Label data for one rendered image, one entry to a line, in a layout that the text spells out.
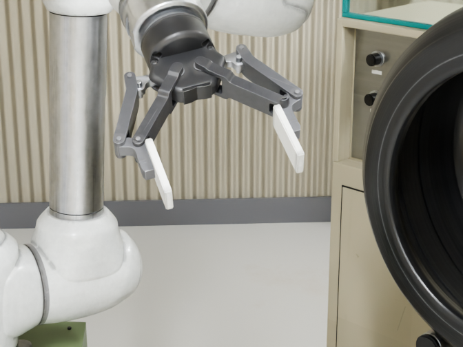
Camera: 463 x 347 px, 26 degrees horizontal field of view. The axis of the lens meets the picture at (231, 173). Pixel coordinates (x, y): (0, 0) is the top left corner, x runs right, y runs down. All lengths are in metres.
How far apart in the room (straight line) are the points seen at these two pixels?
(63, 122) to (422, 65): 0.65
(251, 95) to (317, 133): 3.50
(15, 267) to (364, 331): 1.16
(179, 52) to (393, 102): 0.55
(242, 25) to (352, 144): 1.40
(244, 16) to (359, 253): 1.47
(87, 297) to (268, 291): 2.14
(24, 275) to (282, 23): 0.78
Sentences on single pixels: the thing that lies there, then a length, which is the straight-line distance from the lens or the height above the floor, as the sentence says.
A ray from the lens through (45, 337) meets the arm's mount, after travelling 2.05.
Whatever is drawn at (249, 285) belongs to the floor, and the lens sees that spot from 4.01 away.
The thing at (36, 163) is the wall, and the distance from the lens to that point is 4.57.
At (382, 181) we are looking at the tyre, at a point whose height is 1.18.
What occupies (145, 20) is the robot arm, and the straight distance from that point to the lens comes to 1.10.
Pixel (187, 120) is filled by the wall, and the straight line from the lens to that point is 4.47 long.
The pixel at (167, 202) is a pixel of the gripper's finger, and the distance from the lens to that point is 0.97.
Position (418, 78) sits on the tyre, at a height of 1.35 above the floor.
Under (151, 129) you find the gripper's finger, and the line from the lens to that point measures 1.02.
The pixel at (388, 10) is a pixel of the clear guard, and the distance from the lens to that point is 2.45.
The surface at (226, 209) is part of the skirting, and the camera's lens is 4.59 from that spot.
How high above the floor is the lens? 1.70
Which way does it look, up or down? 19 degrees down
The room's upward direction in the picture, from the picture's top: straight up
